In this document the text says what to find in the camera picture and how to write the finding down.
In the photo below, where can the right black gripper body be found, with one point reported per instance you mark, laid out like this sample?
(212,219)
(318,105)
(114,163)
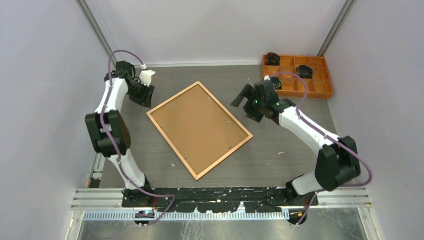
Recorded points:
(254,107)

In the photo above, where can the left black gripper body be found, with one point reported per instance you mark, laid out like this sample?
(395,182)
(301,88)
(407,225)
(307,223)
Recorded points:
(140,93)

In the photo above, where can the brown cardboard backing board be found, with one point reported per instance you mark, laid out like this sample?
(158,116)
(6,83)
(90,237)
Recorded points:
(198,129)

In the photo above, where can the orange wooden picture frame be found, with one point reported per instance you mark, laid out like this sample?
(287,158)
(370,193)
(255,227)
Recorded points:
(198,175)

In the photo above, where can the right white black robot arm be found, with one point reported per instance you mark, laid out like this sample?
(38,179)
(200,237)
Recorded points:
(336,162)

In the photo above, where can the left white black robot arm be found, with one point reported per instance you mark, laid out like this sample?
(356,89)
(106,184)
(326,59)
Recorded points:
(108,132)

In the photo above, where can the orange compartment tray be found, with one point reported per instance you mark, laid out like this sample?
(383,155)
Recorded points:
(292,74)

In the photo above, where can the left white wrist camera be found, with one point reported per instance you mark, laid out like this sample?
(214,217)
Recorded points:
(146,75)

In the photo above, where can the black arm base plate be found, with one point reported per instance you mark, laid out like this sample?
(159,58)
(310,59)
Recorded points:
(265,199)

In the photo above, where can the aluminium rail front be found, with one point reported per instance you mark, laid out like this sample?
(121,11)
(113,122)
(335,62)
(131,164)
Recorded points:
(111,198)

